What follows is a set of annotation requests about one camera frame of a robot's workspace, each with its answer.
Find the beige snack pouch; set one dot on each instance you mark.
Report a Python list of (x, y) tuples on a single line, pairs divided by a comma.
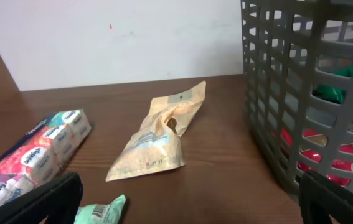
[(156, 146)]

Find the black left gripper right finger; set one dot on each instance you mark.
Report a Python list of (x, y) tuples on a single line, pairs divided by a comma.
[(320, 200)]

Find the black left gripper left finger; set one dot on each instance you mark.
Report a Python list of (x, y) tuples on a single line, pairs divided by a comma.
[(55, 202)]

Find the colourful tissue multipack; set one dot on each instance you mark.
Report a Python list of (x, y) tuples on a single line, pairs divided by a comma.
[(41, 153)]

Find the grey plastic basket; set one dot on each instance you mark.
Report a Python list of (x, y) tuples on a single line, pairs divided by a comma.
[(289, 48)]

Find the green coffee bag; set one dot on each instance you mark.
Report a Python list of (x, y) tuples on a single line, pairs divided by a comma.
[(335, 95)]

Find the mint green small packet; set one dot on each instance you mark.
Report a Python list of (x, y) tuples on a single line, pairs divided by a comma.
[(101, 214)]

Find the red spaghetti packet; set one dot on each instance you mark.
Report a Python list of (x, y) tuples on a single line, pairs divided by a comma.
[(310, 156)]

